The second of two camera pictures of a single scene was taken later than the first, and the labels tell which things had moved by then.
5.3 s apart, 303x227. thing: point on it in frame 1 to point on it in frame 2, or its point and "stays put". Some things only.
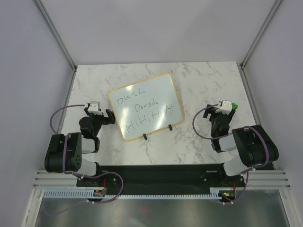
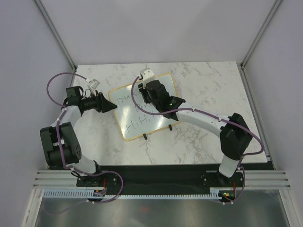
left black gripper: x=98 y=115 to x=101 y=102
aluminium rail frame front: x=272 y=178 stays put
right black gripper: x=212 y=111 to x=144 y=91
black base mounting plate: x=218 y=177 stays put
